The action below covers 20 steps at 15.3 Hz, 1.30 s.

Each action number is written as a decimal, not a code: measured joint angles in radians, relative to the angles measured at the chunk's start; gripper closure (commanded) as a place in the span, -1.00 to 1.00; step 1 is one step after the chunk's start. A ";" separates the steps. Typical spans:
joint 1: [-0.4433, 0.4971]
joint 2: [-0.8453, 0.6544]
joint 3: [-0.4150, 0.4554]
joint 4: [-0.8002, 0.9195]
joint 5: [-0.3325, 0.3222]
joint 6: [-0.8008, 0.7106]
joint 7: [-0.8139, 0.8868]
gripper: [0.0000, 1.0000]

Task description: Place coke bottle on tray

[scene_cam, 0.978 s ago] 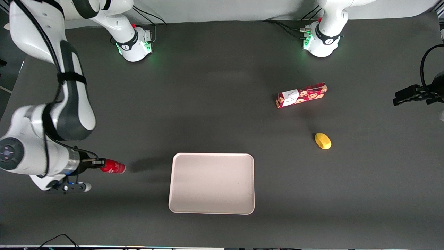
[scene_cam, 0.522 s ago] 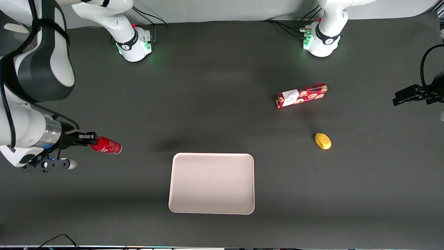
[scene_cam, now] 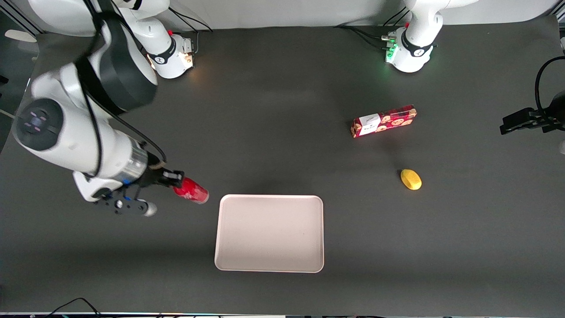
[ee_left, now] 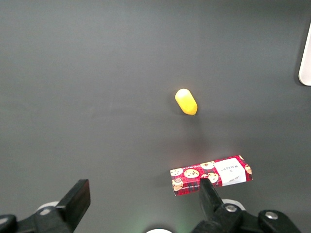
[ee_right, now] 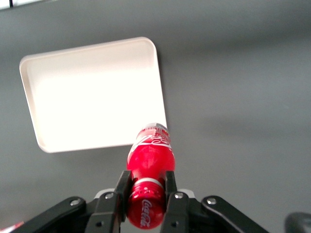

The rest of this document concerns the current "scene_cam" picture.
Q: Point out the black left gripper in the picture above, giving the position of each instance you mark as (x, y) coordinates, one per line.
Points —
(541, 119)

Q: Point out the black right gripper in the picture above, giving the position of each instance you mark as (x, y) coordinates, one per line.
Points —
(154, 176)

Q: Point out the red coke bottle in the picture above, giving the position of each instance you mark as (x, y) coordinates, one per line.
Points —
(194, 192)

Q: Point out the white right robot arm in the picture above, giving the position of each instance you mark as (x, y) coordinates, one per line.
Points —
(88, 123)

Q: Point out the white rectangular tray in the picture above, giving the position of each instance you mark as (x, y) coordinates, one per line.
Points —
(269, 233)

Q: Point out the yellow lemon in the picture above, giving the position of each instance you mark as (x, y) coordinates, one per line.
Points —
(411, 179)

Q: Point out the red cookie box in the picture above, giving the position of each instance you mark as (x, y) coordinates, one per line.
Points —
(384, 121)

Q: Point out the white oval floor object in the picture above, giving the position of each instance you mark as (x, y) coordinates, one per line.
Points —
(15, 35)

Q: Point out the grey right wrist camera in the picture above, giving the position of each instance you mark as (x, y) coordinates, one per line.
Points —
(148, 208)

